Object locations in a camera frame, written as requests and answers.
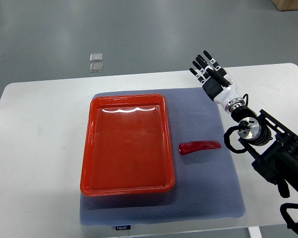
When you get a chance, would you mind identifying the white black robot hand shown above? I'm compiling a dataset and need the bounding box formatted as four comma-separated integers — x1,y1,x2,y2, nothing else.
189,50,239,105

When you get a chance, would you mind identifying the red pepper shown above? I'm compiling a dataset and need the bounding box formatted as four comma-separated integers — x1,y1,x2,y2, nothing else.
178,140,222,155

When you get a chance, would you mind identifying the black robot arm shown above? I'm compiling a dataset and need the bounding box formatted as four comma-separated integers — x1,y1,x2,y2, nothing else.
190,51,298,198

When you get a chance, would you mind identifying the red plastic tray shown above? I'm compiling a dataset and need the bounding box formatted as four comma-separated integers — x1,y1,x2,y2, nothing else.
80,94,175,197

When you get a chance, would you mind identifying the wooden box corner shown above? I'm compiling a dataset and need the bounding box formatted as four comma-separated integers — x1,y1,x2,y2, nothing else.
272,0,298,11

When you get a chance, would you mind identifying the blue-grey mesh mat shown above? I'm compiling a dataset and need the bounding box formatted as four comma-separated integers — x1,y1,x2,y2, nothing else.
80,87,245,226

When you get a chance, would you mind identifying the white table leg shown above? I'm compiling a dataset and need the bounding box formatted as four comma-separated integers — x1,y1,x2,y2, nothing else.
247,226,262,238

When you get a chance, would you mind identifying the black label tag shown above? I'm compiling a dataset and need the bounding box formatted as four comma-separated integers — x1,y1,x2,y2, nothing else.
115,225,131,231

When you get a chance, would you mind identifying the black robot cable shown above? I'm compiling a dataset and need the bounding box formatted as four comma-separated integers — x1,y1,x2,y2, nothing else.
280,202,298,238

